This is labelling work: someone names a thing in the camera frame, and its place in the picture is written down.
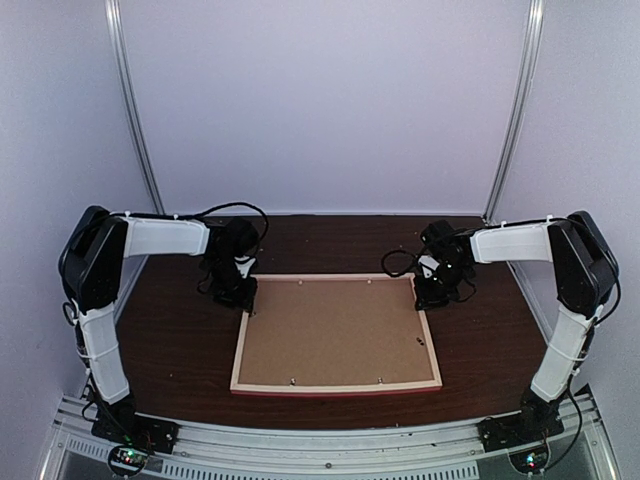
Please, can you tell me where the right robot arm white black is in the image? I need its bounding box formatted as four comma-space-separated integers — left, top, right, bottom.
413, 210, 620, 442

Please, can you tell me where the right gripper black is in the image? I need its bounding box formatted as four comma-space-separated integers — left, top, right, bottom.
413, 261, 472, 311

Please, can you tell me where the brown backing board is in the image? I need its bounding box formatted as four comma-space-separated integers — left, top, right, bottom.
237, 278, 436, 387

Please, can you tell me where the right aluminium corner post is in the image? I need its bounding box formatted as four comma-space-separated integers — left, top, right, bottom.
483, 0, 546, 224

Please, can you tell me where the left aluminium corner post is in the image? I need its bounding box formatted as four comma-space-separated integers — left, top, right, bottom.
104, 0, 166, 214

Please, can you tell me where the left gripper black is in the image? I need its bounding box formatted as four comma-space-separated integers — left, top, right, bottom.
204, 256, 258, 313

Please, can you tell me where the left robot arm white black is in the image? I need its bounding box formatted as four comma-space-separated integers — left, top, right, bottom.
58, 206, 268, 405

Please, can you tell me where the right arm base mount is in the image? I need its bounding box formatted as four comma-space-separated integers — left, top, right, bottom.
477, 390, 564, 452

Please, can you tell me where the left black cable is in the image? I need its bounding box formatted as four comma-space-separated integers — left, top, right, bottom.
174, 201, 269, 241

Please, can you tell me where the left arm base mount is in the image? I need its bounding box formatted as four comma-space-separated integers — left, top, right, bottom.
91, 396, 179, 454

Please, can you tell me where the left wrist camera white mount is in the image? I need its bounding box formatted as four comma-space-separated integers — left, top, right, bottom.
234, 255, 257, 278

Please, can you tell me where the circuit board with leds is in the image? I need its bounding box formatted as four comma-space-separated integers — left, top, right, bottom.
107, 445, 150, 476
509, 447, 550, 475

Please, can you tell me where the right circuit board with leds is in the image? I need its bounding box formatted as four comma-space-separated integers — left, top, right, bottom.
509, 447, 550, 475

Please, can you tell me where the aluminium corner post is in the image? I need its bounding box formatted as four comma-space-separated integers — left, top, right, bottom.
483, 0, 546, 224
104, 0, 166, 214

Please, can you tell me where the left circuit board with leds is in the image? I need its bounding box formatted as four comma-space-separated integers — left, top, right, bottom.
107, 445, 150, 476

